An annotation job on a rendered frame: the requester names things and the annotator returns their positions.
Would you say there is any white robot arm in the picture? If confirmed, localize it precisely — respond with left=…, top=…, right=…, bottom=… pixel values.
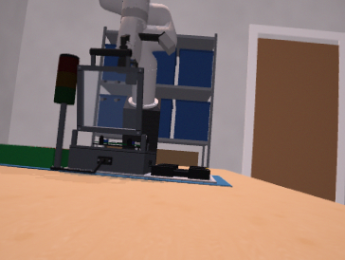
left=99, top=0, right=177, bottom=109

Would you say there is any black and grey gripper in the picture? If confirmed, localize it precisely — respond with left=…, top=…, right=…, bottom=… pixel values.
left=116, top=16, right=147, bottom=67

